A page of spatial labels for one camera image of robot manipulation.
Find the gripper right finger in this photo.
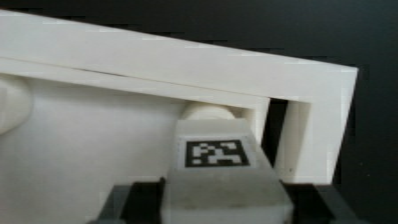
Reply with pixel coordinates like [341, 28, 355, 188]
[314, 185, 371, 224]

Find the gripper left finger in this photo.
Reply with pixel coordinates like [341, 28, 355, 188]
[87, 185, 131, 224]

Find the white square tabletop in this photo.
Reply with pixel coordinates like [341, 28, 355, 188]
[0, 58, 273, 224]

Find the white U-shaped obstacle fence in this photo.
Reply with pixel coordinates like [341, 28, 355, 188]
[0, 9, 357, 184]

